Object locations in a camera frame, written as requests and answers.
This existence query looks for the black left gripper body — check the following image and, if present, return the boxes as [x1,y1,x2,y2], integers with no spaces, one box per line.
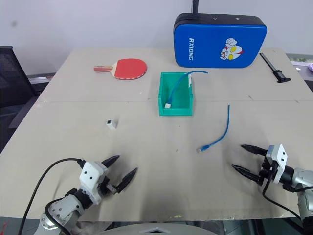
[97,162,118,197]

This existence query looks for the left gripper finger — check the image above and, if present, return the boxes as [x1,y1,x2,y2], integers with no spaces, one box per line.
[115,167,138,194]
[101,155,121,169]

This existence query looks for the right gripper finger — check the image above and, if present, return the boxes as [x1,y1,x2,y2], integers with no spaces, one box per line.
[231,164,262,183]
[240,144,269,156]

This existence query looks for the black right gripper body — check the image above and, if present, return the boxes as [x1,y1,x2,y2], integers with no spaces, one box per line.
[256,155,280,186]

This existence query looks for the small white adapter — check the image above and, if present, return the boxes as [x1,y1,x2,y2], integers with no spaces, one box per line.
[105,118,118,130]

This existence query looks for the black vernier caliper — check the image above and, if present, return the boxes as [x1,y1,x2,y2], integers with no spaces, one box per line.
[259,52,292,84]

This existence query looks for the green plastic bin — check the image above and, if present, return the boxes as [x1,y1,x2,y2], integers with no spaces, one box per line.
[157,71,195,117]

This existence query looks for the red table tennis paddle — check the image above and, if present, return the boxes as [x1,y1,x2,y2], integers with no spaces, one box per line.
[93,58,149,81]

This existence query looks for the blue RXIONG kick pad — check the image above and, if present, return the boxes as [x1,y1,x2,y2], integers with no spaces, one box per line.
[174,12,268,69]

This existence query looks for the black office chair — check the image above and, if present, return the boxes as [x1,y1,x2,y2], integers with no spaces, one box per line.
[0,45,40,153]

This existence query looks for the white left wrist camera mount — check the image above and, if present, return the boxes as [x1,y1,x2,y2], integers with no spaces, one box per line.
[79,161,109,205]

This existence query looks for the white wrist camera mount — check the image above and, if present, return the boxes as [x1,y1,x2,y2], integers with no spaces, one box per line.
[266,144,288,185]
[79,161,109,205]

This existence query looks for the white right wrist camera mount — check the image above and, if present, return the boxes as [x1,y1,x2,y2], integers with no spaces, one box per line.
[266,144,288,185]

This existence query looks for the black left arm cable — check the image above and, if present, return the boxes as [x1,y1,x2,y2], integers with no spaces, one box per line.
[18,158,87,235]

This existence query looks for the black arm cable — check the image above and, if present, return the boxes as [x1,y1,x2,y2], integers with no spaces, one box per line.
[262,171,313,221]
[18,158,87,235]

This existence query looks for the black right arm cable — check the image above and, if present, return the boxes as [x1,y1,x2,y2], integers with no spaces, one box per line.
[262,171,313,221]

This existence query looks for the blue Ethernet cable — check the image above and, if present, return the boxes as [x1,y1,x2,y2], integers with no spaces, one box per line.
[197,104,231,154]

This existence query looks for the blue cable with white coupler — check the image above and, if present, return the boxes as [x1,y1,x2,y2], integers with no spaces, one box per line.
[164,70,209,109]

